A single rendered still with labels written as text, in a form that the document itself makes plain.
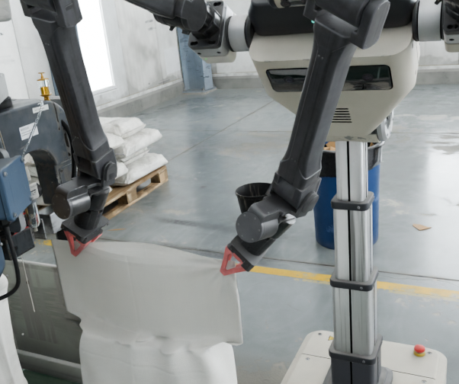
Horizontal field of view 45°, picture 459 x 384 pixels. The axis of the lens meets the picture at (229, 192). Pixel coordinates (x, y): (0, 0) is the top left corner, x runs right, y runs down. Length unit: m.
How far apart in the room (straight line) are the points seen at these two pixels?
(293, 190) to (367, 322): 0.84
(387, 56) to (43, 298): 1.40
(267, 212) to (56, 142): 0.66
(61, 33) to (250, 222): 0.47
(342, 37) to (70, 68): 0.52
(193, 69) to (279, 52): 8.66
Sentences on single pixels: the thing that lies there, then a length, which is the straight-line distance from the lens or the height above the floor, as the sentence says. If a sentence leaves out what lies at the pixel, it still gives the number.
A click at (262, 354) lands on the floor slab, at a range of 2.60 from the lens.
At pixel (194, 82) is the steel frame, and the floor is 0.16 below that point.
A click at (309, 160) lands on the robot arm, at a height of 1.26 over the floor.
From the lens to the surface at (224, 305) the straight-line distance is 1.21.
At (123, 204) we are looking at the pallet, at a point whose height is 0.02.
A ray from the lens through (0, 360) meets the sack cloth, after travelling 1.79.
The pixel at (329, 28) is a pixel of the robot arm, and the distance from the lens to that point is 0.82.
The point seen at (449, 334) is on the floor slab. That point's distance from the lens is 2.76.
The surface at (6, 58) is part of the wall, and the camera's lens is 6.89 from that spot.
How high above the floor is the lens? 1.53
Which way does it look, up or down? 19 degrees down
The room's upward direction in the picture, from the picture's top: 6 degrees counter-clockwise
